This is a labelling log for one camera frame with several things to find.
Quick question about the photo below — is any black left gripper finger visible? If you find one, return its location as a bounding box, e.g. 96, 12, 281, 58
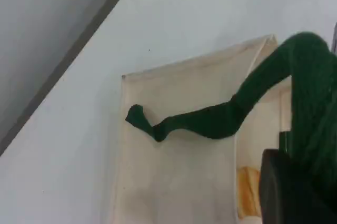
259, 149, 337, 224

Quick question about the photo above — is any long ridged golden bread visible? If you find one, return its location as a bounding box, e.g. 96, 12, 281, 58
236, 165, 262, 220

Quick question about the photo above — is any white bag with green handles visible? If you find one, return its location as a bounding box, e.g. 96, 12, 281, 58
109, 31, 337, 224

